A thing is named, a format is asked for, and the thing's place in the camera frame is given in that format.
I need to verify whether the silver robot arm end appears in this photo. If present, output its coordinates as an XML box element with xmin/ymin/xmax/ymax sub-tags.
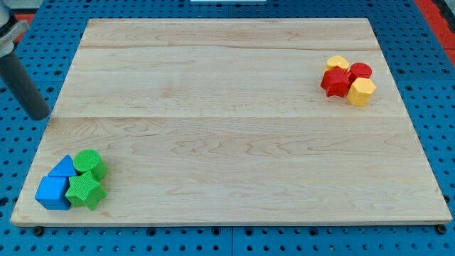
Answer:
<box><xmin>1</xmin><ymin>0</ymin><xmax>30</xmax><ymax>58</ymax></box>

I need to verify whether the red star block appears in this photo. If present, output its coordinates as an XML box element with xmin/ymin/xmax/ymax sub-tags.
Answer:
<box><xmin>321</xmin><ymin>67</ymin><xmax>350</xmax><ymax>97</ymax></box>

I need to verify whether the green star block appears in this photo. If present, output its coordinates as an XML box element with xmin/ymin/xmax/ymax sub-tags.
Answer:
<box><xmin>65</xmin><ymin>172</ymin><xmax>107</xmax><ymax>210</ymax></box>

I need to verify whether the blue cube block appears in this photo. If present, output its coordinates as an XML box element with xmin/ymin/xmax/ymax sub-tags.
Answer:
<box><xmin>35</xmin><ymin>176</ymin><xmax>70</xmax><ymax>210</ymax></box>

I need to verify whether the wooden board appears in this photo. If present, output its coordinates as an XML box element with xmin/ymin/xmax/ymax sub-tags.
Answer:
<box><xmin>11</xmin><ymin>18</ymin><xmax>452</xmax><ymax>227</ymax></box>

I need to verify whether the yellow heart block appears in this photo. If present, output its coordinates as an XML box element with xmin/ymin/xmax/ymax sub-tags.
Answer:
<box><xmin>325</xmin><ymin>55</ymin><xmax>350</xmax><ymax>71</ymax></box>

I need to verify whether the yellow hexagon block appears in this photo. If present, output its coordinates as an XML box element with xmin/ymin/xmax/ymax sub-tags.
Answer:
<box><xmin>347</xmin><ymin>78</ymin><xmax>377</xmax><ymax>107</ymax></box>

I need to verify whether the green cylinder block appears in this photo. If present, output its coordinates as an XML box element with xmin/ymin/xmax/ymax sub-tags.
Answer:
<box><xmin>73</xmin><ymin>149</ymin><xmax>107</xmax><ymax>181</ymax></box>

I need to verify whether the red cylinder block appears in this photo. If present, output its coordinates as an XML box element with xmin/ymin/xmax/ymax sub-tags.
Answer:
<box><xmin>348</xmin><ymin>63</ymin><xmax>373</xmax><ymax>82</ymax></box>

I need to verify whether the blue triangle block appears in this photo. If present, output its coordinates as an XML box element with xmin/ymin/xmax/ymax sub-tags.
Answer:
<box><xmin>48</xmin><ymin>155</ymin><xmax>77</xmax><ymax>177</ymax></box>

